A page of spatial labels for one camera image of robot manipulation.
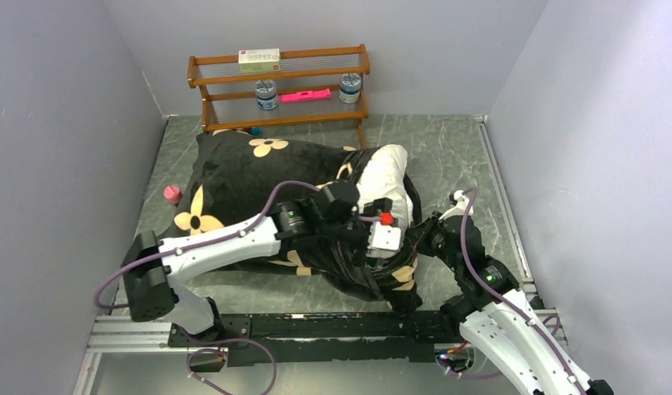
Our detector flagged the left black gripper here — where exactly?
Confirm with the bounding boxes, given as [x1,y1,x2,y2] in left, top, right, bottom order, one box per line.
[320,200,393,268]

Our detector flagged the white pillow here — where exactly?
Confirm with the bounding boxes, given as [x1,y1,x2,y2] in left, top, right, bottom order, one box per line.
[353,144,420,230]

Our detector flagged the black floral pillowcase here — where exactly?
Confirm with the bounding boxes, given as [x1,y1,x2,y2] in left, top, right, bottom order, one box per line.
[163,129,422,314]

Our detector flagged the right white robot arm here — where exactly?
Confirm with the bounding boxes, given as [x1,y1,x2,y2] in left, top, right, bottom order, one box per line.
[405,213,613,394]

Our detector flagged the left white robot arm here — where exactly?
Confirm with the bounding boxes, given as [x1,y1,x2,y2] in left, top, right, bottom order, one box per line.
[121,182,403,346]

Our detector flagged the pink flat tool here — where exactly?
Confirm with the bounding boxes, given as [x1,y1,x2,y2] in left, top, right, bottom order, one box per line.
[279,88,331,104]

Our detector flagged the wooden two-tier shelf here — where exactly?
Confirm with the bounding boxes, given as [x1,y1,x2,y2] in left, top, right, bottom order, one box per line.
[187,44,371,147]

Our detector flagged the right blue white jar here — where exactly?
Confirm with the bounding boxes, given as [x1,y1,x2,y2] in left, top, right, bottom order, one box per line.
[338,73,362,104]

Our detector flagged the blue white jar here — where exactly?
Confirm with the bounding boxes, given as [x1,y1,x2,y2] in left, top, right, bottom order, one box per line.
[254,79,279,110]
[338,73,362,104]

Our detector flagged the left blue white jar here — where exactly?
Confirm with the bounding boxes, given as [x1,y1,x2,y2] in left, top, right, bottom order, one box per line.
[254,79,279,110]

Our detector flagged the white green box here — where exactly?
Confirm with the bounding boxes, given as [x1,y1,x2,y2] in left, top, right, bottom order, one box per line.
[237,49,281,74]

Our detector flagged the pink small cup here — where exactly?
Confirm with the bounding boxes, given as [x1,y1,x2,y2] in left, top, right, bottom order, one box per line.
[163,185,183,207]

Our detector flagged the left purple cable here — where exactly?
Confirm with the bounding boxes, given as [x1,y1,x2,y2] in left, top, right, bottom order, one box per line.
[93,179,384,312]

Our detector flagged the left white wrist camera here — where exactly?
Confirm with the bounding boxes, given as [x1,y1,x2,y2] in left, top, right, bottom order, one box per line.
[368,212,403,256]

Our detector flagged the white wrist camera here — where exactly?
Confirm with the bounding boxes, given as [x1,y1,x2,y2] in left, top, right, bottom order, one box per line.
[449,189,474,216]
[368,212,403,256]

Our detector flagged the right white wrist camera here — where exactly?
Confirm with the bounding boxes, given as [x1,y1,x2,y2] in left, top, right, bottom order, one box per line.
[449,189,474,216]

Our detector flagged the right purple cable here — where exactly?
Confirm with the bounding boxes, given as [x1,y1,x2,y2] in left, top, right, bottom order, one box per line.
[458,188,590,395]

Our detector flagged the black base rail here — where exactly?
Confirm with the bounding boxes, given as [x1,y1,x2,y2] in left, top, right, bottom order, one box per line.
[168,310,463,367]

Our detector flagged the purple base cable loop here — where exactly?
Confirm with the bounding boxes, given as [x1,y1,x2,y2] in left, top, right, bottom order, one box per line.
[185,337,279,395]

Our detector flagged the aluminium frame rail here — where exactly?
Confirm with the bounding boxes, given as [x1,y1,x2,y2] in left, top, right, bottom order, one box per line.
[72,315,202,394]

